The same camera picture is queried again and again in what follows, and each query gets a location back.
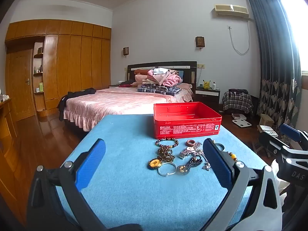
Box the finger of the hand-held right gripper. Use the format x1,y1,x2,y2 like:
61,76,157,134
279,123,308,145
252,132,290,157

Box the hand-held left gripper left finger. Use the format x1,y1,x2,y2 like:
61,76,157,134
26,138,142,231

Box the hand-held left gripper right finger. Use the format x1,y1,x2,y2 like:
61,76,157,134
203,138,284,231

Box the silver pendant necklace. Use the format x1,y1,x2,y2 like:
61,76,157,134
201,153,211,171

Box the amber bead bracelet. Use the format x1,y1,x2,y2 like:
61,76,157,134
225,151,239,162

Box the silver wristwatch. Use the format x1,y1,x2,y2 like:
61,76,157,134
178,142,204,160

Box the dark bead bracelet amber pendant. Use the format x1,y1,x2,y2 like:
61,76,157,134
177,156,204,174

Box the red metal tin box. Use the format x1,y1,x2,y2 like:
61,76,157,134
153,102,222,139

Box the reddish brown bead necklace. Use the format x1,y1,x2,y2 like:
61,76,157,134
157,145,175,162

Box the silver bangle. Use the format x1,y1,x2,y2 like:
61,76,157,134
157,162,177,177

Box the round gold pendant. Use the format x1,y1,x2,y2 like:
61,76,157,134
148,158,163,170

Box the white booklet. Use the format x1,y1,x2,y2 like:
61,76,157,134
257,125,277,136

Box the small wooden stool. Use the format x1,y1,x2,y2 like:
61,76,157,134
259,114,275,128

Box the white bathroom scale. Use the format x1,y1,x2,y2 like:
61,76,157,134
232,118,252,127

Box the blue tablecloth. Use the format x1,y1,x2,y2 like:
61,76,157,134
54,114,270,231

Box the plaid covered chair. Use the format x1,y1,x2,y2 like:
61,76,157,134
222,90,254,113

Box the bed with pink bedspread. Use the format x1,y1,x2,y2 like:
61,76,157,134
63,86,194,131

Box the dark floral curtain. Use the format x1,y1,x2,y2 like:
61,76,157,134
246,0,302,135

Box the dark nightstand white drawer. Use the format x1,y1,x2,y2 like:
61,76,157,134
195,87,220,104

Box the black garment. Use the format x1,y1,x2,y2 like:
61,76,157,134
58,88,97,122

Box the wooden dresser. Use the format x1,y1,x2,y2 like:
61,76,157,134
0,99,27,198

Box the folded plaid clothes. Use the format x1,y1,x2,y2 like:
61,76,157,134
138,84,181,94

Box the wooden wardrobe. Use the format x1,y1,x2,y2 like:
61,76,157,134
5,19,111,121

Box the pile of pink clothes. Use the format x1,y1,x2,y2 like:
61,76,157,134
134,68,183,87

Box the dark wooden headboard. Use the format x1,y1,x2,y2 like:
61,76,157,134
127,61,197,89

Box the bright window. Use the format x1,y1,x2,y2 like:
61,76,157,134
274,0,308,73

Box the wooden door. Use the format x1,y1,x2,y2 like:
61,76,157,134
6,49,34,122

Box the beige air conditioner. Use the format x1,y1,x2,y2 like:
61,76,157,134
212,4,250,18

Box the multicoloured bead bracelet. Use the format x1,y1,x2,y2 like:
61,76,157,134
155,138,180,148

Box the white wall cable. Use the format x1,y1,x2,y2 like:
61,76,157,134
227,25,250,55

